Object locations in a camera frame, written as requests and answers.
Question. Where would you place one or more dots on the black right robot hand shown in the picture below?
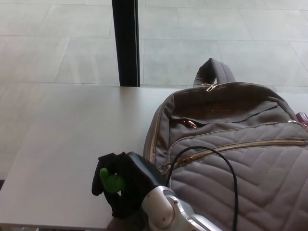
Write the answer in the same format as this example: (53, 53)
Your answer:
(134, 173)

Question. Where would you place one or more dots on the grey quilted backpack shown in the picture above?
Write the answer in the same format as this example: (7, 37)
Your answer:
(240, 173)

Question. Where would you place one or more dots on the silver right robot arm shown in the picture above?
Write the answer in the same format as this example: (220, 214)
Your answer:
(163, 209)

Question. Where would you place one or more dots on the purple bottle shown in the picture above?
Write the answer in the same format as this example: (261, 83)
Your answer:
(303, 118)

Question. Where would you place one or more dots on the black window frame post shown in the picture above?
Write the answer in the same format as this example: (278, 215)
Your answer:
(126, 41)

